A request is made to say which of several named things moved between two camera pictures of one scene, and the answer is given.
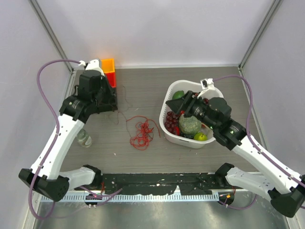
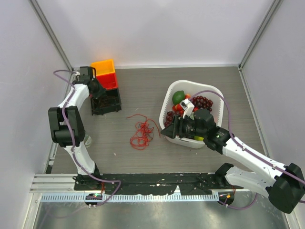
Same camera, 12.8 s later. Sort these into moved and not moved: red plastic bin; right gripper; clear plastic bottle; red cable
Moved: right gripper
Not moved: clear plastic bottle; red plastic bin; red cable
